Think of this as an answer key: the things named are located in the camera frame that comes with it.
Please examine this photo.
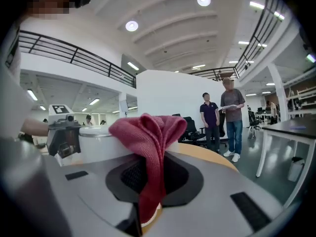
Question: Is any person's left forearm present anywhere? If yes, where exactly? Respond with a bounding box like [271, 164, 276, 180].
[21, 118, 50, 137]

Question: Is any round wooden table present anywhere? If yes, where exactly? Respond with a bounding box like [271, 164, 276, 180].
[142, 142, 239, 234]

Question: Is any black balcony railing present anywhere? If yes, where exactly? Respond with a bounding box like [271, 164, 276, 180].
[4, 30, 137, 89]

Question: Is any white desk with dark top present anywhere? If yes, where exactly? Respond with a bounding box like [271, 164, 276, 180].
[255, 116, 316, 209]

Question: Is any white kettle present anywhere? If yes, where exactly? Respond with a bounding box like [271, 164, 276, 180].
[78, 125, 180, 164]

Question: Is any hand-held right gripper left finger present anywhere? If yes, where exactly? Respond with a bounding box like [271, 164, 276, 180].
[40, 154, 147, 237]

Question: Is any person's white printed t-shirt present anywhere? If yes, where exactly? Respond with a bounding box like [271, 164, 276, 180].
[0, 16, 35, 143]

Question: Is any person's face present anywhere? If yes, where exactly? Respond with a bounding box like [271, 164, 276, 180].
[23, 0, 76, 20]

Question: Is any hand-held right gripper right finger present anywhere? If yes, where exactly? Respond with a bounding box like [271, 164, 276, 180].
[158, 151, 284, 237]

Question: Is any pink cloth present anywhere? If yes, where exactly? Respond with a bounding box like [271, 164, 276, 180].
[108, 113, 188, 225]

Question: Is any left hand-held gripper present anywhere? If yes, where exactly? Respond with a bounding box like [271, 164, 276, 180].
[46, 104, 82, 159]

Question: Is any white waste bin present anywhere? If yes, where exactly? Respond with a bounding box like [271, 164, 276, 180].
[287, 156, 306, 183]

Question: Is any black office chair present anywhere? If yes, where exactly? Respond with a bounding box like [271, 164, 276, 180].
[178, 116, 207, 147]
[247, 110, 262, 140]

